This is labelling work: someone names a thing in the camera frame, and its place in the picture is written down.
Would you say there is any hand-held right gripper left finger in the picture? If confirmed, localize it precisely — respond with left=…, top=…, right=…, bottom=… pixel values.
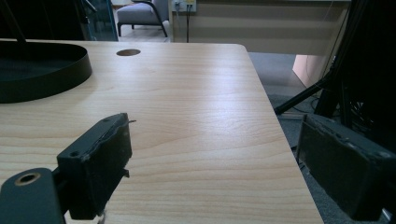
left=56, top=112, right=134, bottom=220

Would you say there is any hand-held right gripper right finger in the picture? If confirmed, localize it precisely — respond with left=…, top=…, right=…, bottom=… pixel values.
left=295, top=113, right=396, bottom=222

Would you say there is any black metal stand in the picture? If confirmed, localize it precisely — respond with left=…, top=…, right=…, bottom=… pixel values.
left=274, top=0, right=396, bottom=150

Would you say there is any black round tray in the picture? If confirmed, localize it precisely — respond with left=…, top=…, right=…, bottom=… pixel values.
left=0, top=40, right=93, bottom=105

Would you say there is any glass cabinet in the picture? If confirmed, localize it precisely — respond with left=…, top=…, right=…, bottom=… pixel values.
left=81, top=0, right=120, bottom=42

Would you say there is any grey armchair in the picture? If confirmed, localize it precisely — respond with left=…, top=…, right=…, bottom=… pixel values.
left=116, top=0, right=170, bottom=38

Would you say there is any black power cable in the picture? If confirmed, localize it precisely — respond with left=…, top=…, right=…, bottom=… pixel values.
left=186, top=4, right=191, bottom=43

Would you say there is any white wall socket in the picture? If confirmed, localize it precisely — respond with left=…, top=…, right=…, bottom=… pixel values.
left=171, top=0, right=198, bottom=13

